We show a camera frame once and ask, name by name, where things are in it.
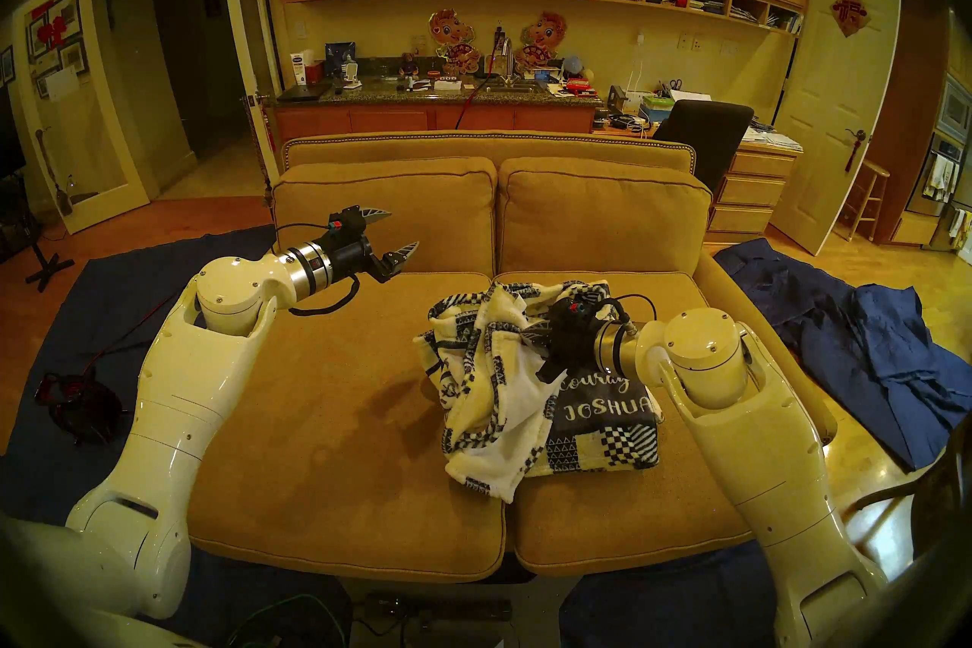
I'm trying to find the white wifi router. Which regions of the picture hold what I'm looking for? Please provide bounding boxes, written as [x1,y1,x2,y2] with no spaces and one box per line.
[623,60,652,112]

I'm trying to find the black office chair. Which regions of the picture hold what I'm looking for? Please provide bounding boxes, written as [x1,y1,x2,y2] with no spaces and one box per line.
[653,100,755,192]

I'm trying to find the steel wall oven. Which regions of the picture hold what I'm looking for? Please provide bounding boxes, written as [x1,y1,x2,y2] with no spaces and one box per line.
[907,134,971,218]

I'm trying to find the stack of papers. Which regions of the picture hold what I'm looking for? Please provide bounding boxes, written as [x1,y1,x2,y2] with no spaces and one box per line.
[740,125,803,152]

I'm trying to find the steel microwave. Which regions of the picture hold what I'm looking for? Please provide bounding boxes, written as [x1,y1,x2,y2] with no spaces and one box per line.
[938,77,972,142]

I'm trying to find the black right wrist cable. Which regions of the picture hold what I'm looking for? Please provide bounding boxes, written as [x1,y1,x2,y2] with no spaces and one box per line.
[607,293,660,337]

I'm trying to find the black power strip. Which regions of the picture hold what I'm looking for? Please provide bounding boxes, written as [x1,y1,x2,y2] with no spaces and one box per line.
[353,597,513,636]

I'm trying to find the crumpled dark blue cloth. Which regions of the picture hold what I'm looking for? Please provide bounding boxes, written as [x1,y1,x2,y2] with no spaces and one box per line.
[714,238,972,473]

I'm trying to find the white glass french door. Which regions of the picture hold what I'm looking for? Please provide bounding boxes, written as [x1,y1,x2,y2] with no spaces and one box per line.
[11,0,150,235]

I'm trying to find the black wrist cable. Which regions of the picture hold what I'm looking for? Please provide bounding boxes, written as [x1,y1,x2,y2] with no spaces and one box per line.
[275,221,362,318]
[607,293,660,337]

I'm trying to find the red counter cable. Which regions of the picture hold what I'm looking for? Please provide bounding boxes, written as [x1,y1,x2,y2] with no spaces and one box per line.
[454,39,506,131]

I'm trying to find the black standing fan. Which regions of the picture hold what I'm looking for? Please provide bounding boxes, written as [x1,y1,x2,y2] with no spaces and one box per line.
[0,172,75,292]

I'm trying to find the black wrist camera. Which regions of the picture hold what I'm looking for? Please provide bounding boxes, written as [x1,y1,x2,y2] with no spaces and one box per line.
[328,205,368,238]
[558,296,610,322]

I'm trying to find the red floor cable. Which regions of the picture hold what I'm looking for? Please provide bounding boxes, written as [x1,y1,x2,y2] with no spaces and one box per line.
[84,290,179,375]

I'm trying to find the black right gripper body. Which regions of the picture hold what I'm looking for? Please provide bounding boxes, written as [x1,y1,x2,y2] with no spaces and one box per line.
[548,311,602,372]

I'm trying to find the white narrow open door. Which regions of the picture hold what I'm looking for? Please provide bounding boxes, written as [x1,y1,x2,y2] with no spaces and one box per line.
[219,0,280,207]

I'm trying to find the black television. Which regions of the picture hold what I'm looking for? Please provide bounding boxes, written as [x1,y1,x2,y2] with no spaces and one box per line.
[0,88,26,177]

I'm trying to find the wooden counter with stone top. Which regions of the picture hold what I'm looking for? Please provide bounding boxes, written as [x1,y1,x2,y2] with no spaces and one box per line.
[262,73,601,158]

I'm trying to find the red diamond door sign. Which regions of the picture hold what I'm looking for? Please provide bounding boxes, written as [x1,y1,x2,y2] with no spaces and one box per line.
[831,0,873,38]

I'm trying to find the hanging kitchen towels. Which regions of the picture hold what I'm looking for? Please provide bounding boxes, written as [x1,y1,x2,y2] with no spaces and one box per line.
[925,153,959,199]

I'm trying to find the black and red floor device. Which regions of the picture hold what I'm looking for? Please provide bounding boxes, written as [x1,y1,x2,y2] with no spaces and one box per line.
[34,372,126,446]

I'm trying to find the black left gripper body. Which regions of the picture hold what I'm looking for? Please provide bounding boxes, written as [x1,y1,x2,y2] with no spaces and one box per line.
[323,233,397,283]

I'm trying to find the wooden stool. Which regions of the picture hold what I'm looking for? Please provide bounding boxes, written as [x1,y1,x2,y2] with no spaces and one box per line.
[841,161,891,243]

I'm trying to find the wooden desk with drawers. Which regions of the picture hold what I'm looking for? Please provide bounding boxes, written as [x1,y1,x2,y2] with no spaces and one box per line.
[596,123,803,245]

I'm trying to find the printed scripture fleece blanket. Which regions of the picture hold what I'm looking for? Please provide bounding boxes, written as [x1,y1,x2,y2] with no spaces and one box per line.
[414,280,663,505]

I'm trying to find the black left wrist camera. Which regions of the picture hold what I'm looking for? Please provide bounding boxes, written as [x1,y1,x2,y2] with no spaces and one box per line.
[328,205,368,238]

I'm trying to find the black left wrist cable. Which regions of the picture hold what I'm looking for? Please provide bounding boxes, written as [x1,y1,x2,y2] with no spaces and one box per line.
[275,221,362,318]

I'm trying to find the cream panel door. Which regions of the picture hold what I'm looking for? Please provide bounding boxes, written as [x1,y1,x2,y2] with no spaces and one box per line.
[769,0,902,256]

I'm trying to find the yellow loveseat sofa frame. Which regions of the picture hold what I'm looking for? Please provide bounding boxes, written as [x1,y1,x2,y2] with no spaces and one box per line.
[133,132,836,583]

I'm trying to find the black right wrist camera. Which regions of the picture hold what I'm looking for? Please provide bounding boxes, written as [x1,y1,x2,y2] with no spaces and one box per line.
[558,296,610,322]

